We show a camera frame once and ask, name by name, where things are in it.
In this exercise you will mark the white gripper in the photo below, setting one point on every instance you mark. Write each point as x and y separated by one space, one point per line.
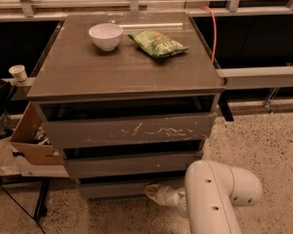
161 194

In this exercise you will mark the grey bottom drawer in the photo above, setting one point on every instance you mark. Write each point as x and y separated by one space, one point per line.
118 186

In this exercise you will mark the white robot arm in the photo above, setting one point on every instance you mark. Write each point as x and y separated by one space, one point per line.
210 193

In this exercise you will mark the grey middle drawer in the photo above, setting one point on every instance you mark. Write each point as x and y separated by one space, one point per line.
131 159

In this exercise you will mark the scratched grey top drawer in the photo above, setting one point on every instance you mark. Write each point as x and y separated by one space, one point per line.
129 130

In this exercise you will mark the grey drawer cabinet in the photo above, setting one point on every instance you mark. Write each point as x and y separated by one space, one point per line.
78 81

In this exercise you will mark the brown cardboard box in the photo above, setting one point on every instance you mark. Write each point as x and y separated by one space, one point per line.
25 142

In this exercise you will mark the green chip bag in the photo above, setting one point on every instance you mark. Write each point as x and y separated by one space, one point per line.
157 44

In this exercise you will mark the white ceramic bowl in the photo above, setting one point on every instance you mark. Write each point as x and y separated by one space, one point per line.
106 36

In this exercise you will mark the white paper cup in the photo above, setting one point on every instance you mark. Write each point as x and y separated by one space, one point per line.
18 72

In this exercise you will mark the metal rail frame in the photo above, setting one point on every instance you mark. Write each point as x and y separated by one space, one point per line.
257 77

